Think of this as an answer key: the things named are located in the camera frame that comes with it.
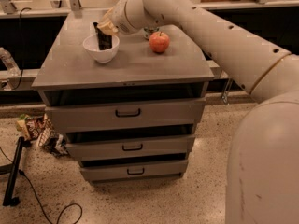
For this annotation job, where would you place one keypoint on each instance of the grey drawer cabinet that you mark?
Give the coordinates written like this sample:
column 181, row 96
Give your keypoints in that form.
column 70, row 76

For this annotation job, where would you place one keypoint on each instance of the black stand leg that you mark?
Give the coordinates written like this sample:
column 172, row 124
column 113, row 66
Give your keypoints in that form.
column 12, row 169

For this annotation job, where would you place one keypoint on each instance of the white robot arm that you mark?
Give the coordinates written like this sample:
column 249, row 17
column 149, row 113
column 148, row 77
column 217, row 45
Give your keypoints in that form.
column 263, row 164

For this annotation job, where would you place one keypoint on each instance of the clear plastic water bottle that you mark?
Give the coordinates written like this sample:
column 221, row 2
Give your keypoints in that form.
column 10, row 64

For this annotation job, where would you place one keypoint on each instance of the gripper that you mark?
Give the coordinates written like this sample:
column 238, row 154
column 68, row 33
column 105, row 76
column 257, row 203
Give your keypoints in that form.
column 120, row 18

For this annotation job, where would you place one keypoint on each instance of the grey drawer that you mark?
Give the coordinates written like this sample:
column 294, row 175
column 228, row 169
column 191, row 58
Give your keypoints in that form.
column 128, row 148
column 134, row 170
column 127, row 115

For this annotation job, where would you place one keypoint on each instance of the top grey drawer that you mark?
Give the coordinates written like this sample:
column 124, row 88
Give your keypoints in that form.
column 127, row 115

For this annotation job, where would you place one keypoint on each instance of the white bowl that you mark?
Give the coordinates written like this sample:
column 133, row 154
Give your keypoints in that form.
column 102, row 56

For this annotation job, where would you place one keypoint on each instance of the snack bags pile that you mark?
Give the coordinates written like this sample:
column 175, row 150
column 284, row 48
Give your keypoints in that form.
column 41, row 130

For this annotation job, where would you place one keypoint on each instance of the red apple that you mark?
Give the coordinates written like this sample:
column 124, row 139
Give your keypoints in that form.
column 159, row 42

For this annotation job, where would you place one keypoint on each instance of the middle grey drawer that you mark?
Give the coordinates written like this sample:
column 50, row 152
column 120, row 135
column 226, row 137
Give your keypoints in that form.
column 128, row 148

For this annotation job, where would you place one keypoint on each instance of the bottom grey drawer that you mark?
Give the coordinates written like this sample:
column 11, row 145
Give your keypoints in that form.
column 134, row 170

